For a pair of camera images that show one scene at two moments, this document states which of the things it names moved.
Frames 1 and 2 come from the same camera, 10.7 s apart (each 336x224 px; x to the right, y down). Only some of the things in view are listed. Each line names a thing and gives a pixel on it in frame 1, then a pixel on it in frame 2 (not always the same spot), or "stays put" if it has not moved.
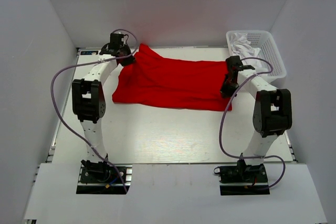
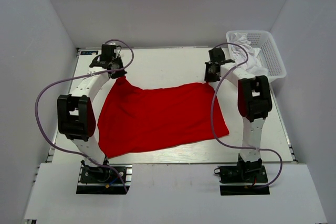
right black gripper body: (228, 82) to (209, 67)
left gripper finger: (127, 61) to (115, 74)
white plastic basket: (263, 40) stays put
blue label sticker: (88, 52) stays put
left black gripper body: (126, 50) to (118, 62)
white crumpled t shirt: (241, 46) stays put
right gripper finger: (227, 91) to (211, 77)
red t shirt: (152, 78) to (133, 119)
